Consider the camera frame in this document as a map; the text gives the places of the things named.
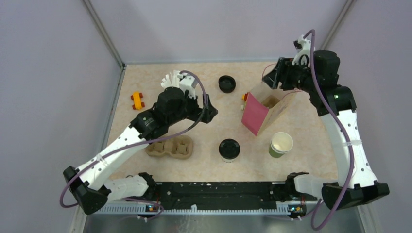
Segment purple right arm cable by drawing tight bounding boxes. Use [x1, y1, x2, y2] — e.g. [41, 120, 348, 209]
[302, 29, 355, 231]

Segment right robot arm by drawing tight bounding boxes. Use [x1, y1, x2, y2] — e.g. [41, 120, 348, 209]
[262, 50, 390, 210]

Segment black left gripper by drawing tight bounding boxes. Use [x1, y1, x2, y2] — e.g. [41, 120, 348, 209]
[167, 90, 218, 126]

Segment white paper coffee cup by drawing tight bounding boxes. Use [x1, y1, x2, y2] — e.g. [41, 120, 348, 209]
[221, 155, 238, 163]

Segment red green toy car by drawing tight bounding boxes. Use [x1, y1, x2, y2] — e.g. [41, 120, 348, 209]
[241, 93, 249, 111]

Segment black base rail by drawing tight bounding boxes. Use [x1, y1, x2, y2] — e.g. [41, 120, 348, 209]
[142, 182, 317, 210]

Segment white wrapped straws bundle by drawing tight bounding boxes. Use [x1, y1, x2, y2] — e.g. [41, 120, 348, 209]
[160, 70, 187, 90]

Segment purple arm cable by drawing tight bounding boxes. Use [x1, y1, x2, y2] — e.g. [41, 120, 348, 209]
[302, 29, 355, 231]
[59, 70, 208, 221]

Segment beige pink cake bag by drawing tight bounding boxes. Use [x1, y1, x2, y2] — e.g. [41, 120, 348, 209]
[241, 79, 300, 136]

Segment brown cardboard cup carrier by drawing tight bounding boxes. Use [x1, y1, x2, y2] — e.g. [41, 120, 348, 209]
[145, 135, 194, 160]

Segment black coffee cup lid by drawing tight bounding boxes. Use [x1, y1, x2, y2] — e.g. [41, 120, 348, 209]
[218, 138, 240, 156]

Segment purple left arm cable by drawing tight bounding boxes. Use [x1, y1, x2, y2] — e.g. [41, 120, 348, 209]
[59, 70, 208, 221]

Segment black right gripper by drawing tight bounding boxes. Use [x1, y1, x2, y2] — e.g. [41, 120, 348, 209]
[261, 57, 317, 94]

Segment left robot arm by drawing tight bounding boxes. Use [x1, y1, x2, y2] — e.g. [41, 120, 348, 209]
[61, 87, 218, 215]

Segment orange red toy car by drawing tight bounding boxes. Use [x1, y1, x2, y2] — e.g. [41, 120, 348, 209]
[130, 92, 145, 110]

